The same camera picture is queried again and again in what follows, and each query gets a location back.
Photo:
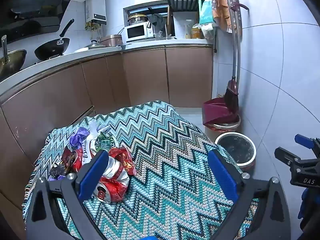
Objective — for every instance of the orange jar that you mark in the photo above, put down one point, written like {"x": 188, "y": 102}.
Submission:
{"x": 196, "y": 32}

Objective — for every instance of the zigzag knitted blanket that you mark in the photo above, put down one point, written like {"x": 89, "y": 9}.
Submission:
{"x": 162, "y": 155}

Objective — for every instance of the black range hood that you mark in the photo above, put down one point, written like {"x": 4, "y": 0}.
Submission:
{"x": 32, "y": 5}

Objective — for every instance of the dark red dustpan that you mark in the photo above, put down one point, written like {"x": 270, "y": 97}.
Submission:
{"x": 215, "y": 110}

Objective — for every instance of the brass wok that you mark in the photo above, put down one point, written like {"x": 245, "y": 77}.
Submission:
{"x": 12, "y": 62}

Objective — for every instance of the glass jar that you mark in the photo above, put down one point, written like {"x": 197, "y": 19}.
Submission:
{"x": 158, "y": 33}

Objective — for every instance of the patterned hanging apron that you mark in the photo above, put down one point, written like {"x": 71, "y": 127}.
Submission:
{"x": 225, "y": 10}

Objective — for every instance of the crushed red white can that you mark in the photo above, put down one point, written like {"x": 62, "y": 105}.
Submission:
{"x": 86, "y": 155}

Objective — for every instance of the white bin with black bag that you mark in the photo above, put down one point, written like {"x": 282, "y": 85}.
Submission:
{"x": 236, "y": 150}

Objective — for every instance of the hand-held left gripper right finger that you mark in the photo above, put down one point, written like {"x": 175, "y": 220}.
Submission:
{"x": 221, "y": 175}

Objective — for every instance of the green white packet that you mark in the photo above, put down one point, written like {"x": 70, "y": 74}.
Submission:
{"x": 105, "y": 141}

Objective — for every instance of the brown rice cooker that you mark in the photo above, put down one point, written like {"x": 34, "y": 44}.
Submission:
{"x": 111, "y": 40}

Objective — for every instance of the red foil wrapper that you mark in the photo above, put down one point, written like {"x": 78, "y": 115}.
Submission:
{"x": 125, "y": 158}

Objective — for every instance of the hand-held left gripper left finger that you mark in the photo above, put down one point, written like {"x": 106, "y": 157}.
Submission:
{"x": 93, "y": 173}

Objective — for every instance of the dark red snack packet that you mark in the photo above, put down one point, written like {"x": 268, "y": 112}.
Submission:
{"x": 70, "y": 158}

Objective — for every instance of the person's right hand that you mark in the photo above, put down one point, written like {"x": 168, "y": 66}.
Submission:
{"x": 303, "y": 201}

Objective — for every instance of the dark cloth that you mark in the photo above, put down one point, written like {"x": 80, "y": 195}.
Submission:
{"x": 157, "y": 20}

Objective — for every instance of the brown kitchen cabinet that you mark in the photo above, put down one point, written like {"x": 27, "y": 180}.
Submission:
{"x": 147, "y": 75}

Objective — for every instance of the steel pot with glass lid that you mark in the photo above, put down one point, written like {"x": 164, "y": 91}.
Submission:
{"x": 137, "y": 18}

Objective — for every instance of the black wok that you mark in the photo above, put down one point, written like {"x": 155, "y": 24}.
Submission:
{"x": 51, "y": 50}

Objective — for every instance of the window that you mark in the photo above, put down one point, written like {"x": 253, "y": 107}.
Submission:
{"x": 140, "y": 8}

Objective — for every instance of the red bin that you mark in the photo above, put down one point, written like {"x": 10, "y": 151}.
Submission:
{"x": 225, "y": 127}

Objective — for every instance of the white water heater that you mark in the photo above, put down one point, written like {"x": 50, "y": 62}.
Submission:
{"x": 96, "y": 8}

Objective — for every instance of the teal plastic bag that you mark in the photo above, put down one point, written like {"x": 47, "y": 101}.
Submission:
{"x": 206, "y": 11}

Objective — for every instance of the white microwave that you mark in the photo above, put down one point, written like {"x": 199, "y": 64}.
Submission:
{"x": 136, "y": 31}

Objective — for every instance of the clear plastic wrapper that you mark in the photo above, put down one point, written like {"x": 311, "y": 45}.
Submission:
{"x": 93, "y": 128}

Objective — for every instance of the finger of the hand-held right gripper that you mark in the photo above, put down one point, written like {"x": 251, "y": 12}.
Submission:
{"x": 285, "y": 155}
{"x": 303, "y": 140}

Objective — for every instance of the dark foil wrapper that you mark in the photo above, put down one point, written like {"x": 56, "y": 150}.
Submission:
{"x": 57, "y": 171}

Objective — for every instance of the white tray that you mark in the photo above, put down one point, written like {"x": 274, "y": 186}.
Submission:
{"x": 80, "y": 50}

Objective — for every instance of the white appliance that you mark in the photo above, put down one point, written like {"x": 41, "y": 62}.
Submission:
{"x": 183, "y": 25}

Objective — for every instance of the crushed silver red can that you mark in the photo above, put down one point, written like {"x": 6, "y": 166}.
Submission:
{"x": 112, "y": 168}

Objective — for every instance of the purple wrapper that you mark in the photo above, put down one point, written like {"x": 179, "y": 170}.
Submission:
{"x": 78, "y": 137}

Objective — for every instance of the broom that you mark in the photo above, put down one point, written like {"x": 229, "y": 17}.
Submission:
{"x": 231, "y": 97}

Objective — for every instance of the small white plastic bag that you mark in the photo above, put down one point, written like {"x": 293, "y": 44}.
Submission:
{"x": 207, "y": 31}

